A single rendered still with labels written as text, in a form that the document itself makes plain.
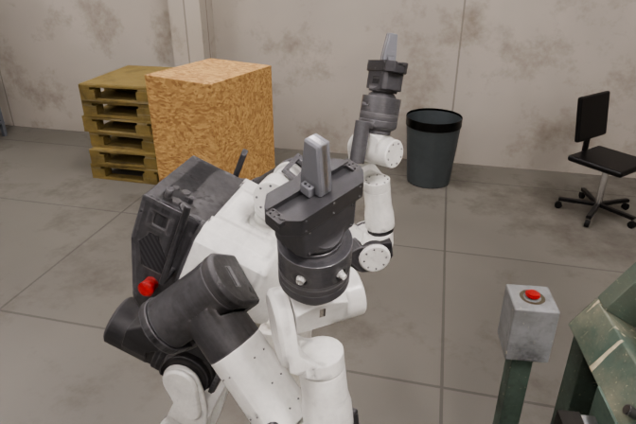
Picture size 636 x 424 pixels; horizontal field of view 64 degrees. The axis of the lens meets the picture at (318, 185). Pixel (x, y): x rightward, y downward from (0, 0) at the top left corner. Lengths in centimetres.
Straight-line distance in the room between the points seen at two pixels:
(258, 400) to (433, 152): 357
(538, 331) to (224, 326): 100
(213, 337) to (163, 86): 198
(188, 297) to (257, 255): 16
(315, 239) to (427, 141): 368
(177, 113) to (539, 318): 187
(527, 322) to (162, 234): 101
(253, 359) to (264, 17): 431
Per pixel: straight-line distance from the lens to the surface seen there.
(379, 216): 123
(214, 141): 254
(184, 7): 494
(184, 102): 260
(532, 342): 160
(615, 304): 166
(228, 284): 80
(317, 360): 72
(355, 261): 125
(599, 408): 156
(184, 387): 122
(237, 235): 93
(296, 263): 57
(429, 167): 430
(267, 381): 82
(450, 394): 256
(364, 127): 114
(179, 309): 82
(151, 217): 97
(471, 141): 492
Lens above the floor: 181
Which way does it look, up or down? 25 degrees down
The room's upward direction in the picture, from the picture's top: straight up
